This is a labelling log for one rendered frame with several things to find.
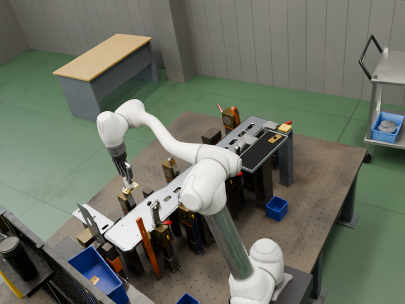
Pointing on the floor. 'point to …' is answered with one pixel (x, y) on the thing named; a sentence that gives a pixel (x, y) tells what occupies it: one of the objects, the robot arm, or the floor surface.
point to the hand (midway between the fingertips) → (128, 182)
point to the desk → (105, 72)
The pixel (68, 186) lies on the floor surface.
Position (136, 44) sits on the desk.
